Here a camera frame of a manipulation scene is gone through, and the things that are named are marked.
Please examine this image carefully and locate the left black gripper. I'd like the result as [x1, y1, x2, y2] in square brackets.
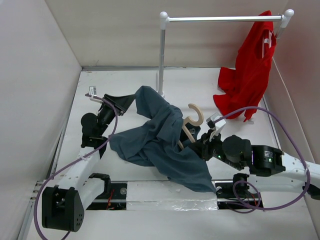
[96, 94, 135, 136]

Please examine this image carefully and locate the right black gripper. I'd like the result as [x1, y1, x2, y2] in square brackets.
[188, 127, 244, 171]

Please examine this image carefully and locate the beige wooden hanger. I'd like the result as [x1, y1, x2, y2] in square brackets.
[181, 103, 204, 143]

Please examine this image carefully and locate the blue grey t shirt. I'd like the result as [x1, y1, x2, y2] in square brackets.
[109, 86, 216, 193]

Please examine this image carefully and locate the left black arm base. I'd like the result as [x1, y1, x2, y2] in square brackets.
[80, 173, 128, 211]

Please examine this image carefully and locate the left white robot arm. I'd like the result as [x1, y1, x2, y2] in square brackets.
[41, 93, 135, 232]

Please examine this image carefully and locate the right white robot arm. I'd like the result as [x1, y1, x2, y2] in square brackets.
[189, 133, 320, 200]

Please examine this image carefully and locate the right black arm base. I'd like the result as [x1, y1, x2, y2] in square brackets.
[214, 173, 263, 213]

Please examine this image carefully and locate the red t shirt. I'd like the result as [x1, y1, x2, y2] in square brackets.
[212, 21, 274, 116]

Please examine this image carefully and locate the white hanger under red shirt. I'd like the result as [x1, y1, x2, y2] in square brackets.
[257, 29, 277, 59]

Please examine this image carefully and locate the white clothes rack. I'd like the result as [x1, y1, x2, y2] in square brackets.
[157, 9, 295, 97]

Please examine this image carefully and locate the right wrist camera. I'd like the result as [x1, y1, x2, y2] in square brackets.
[206, 113, 227, 138]

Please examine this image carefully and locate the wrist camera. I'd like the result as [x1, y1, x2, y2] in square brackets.
[88, 86, 97, 100]
[206, 113, 227, 138]

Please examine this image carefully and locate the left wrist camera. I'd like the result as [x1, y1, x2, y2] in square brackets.
[88, 86, 97, 100]

